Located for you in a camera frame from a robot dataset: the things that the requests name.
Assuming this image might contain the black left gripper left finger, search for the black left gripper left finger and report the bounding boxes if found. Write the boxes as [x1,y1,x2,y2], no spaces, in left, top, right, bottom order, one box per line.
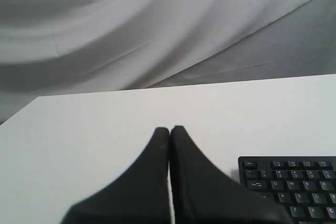
[62,127,171,223]

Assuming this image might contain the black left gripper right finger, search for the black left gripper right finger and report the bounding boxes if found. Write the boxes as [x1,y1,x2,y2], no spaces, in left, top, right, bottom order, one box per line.
[170,126,291,223]

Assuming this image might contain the black computer keyboard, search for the black computer keyboard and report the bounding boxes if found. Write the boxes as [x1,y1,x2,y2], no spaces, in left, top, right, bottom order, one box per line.
[238,156,335,223]

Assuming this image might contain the grey backdrop cloth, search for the grey backdrop cloth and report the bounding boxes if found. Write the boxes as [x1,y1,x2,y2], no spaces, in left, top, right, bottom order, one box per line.
[1,0,335,122]

